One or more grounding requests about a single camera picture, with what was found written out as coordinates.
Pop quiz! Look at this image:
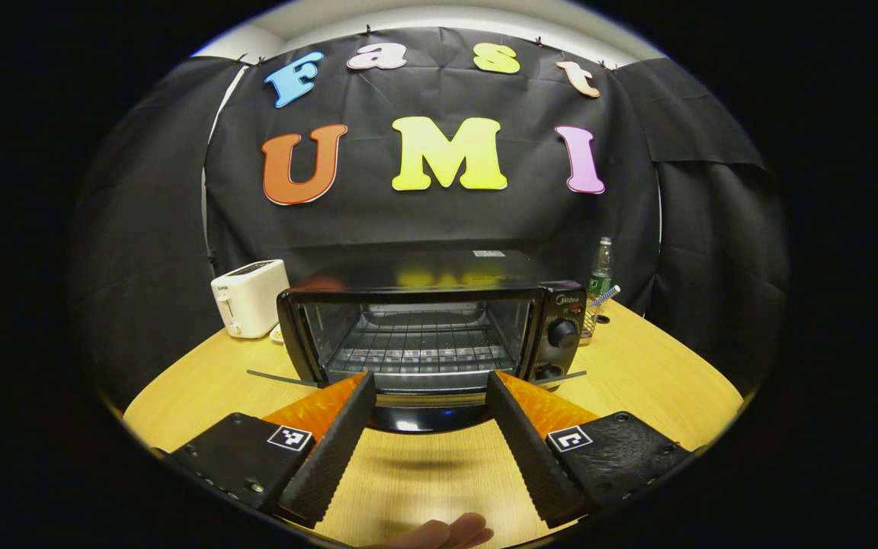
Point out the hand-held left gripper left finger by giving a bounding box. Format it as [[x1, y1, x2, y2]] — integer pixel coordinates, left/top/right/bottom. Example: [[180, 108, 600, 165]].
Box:
[[167, 371, 378, 527]]

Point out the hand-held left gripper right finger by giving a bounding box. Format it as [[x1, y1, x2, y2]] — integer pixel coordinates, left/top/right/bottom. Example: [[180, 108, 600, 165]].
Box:
[[485, 370, 693, 529]]

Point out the black electric oven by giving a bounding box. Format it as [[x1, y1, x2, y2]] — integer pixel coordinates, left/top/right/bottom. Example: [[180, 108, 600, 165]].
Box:
[[247, 250, 588, 434]]

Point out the metal mesh holder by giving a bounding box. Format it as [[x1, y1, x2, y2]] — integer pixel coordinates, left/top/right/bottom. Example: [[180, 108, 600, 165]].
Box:
[[580, 290, 609, 345]]

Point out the white toaster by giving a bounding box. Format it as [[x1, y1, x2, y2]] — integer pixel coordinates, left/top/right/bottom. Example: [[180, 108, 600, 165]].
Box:
[[210, 259, 290, 339]]

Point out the clear plastic water bottle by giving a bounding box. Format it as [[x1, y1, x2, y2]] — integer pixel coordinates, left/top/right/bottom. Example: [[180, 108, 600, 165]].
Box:
[[588, 236, 614, 302]]

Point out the black backdrop cloth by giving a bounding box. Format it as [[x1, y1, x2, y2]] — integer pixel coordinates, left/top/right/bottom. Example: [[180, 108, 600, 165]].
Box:
[[69, 27, 790, 405]]

